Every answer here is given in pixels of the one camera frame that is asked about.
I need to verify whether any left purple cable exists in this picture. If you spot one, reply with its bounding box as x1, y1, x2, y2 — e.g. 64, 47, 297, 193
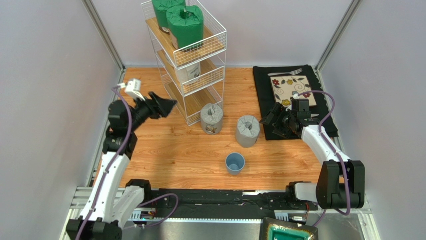
74, 86, 180, 240

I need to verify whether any black cloth placemat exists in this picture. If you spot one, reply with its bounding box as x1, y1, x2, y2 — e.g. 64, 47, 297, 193
253, 65, 339, 141

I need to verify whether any grey toilet paper roll back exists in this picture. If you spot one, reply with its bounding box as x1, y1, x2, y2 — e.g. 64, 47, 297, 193
200, 103, 224, 135

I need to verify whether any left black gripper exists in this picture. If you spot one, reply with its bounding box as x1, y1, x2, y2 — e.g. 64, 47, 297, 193
127, 92, 178, 133

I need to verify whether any purple cable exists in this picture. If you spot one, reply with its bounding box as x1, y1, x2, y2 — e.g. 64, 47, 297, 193
296, 90, 352, 228
74, 86, 180, 240

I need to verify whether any white wire shelf rack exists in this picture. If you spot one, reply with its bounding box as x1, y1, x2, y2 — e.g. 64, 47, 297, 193
141, 0, 228, 126

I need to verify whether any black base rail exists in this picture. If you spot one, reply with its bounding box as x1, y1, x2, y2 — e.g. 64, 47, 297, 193
142, 188, 319, 221

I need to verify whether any white toilet paper roll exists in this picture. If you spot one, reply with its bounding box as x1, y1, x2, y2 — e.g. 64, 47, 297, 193
175, 62, 201, 84

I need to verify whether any grey toilet paper roll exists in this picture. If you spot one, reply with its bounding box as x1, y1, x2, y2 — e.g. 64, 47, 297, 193
235, 115, 261, 148
200, 103, 224, 135

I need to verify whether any blue plastic cup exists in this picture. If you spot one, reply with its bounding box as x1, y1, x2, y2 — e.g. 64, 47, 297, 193
225, 152, 246, 176

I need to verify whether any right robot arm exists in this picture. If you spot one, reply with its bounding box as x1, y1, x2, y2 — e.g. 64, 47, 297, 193
261, 99, 366, 210

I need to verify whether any silver fork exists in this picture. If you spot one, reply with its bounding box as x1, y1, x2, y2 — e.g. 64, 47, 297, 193
268, 68, 303, 77

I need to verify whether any green toilet paper roll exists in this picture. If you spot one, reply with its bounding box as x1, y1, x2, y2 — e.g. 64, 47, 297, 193
166, 5, 204, 50
151, 0, 186, 34

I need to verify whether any floral square plate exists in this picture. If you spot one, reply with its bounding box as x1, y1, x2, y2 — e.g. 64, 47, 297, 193
270, 75, 317, 107

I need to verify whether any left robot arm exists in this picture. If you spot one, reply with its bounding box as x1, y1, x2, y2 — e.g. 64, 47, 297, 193
66, 92, 178, 240

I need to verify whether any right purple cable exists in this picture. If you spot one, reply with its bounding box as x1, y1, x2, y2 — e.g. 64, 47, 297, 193
296, 90, 352, 228

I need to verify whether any teal glazed square dish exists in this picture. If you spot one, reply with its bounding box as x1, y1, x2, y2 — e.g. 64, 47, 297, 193
259, 217, 319, 240

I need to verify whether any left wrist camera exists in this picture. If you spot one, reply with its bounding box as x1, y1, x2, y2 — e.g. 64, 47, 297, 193
124, 78, 146, 102

